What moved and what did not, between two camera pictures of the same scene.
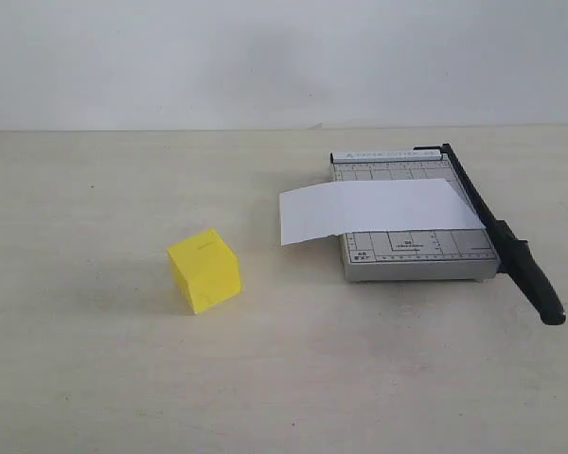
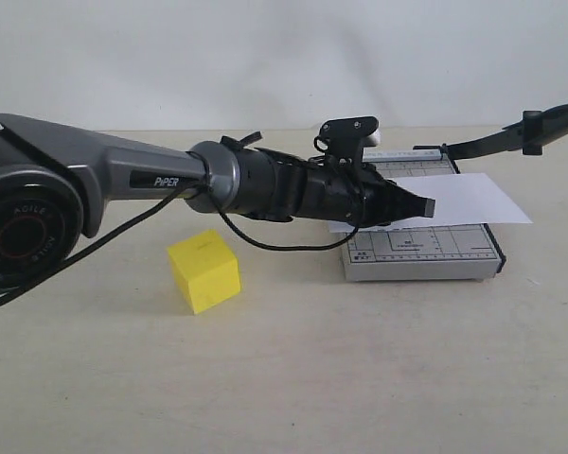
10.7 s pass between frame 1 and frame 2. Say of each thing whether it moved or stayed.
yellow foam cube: stayed
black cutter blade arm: moved
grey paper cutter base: stayed
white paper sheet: moved
